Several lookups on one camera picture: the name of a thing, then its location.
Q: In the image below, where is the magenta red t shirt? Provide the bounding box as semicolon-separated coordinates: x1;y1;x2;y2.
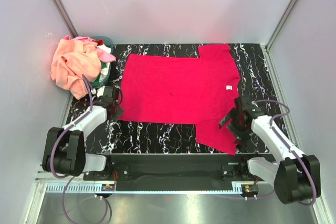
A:
121;44;241;155

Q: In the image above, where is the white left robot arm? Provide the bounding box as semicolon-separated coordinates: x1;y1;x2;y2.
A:
42;86;123;180

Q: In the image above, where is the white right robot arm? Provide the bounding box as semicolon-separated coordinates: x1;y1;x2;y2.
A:
219;96;321;206

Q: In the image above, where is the green garment in basket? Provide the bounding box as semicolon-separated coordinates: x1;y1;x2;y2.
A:
90;62;111;89

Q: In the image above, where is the light pink garment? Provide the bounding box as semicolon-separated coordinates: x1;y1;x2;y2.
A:
74;36;116;63

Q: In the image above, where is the white garment in basket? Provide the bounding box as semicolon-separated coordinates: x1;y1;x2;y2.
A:
96;45;112;78

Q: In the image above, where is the peach orange t shirt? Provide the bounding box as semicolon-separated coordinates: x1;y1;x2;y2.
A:
50;37;101;100

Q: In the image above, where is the red garment in basket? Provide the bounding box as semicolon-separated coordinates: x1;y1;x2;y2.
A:
96;40;104;46

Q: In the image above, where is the teal laundry basket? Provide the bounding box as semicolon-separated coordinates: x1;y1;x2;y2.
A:
88;36;113;89

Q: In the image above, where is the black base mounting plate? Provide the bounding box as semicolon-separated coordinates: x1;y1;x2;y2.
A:
82;152;271;192

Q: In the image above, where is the left aluminium frame post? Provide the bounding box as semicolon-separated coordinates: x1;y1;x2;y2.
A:
52;0;78;37

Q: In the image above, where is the aluminium frame post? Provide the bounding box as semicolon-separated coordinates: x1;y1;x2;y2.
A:
265;0;299;51
52;0;78;37

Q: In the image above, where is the white slotted cable duct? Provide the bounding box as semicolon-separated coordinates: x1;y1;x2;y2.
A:
46;183;259;195

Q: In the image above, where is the right aluminium frame post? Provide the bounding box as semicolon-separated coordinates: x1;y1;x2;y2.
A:
265;0;299;51

